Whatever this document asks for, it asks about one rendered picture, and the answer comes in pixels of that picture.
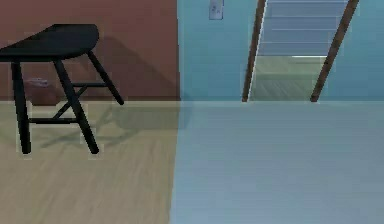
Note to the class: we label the black wooden stool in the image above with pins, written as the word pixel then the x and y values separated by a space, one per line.
pixel 55 41

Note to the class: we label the pale wall switch plate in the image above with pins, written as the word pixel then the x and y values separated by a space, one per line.
pixel 216 9

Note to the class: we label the brown door frame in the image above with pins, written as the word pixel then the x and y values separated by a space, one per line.
pixel 333 50

